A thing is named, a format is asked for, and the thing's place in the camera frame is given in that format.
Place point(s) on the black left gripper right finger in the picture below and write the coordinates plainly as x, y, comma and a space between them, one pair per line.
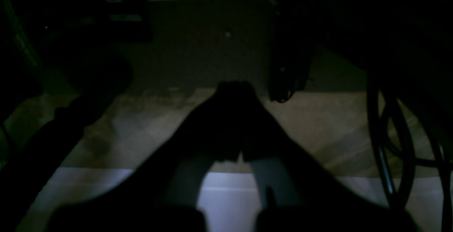
298, 194

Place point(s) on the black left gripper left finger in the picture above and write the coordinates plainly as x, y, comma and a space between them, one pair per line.
162, 193

